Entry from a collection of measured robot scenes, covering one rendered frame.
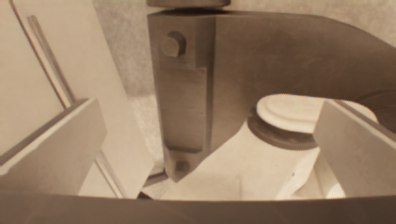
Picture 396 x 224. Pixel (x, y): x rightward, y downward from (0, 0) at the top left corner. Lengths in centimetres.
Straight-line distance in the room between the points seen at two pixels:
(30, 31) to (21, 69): 6
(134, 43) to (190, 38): 33
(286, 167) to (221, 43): 28
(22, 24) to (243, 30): 39
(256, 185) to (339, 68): 32
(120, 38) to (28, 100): 43
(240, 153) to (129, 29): 54
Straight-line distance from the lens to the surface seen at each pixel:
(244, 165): 31
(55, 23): 45
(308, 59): 48
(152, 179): 96
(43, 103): 40
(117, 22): 74
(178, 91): 50
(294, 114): 36
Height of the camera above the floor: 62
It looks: 56 degrees down
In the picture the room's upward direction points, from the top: 157 degrees counter-clockwise
